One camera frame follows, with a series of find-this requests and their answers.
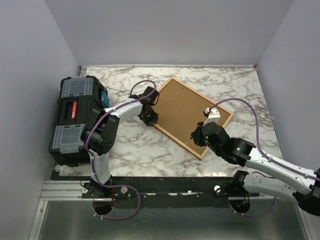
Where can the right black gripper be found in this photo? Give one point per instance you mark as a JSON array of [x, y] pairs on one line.
[[197, 135]]

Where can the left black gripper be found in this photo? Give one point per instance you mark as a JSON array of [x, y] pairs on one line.
[[154, 118]]

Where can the wooden picture frame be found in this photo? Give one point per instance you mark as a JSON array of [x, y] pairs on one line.
[[180, 108]]

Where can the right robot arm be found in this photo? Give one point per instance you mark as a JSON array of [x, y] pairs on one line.
[[283, 180]]

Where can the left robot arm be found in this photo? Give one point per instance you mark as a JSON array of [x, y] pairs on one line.
[[100, 132]]

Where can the black toolbox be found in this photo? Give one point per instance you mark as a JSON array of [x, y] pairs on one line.
[[77, 97]]

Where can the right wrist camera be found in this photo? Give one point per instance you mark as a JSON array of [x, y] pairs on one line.
[[212, 114]]

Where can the aluminium extrusion rail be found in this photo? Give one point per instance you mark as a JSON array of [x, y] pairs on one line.
[[62, 190]]

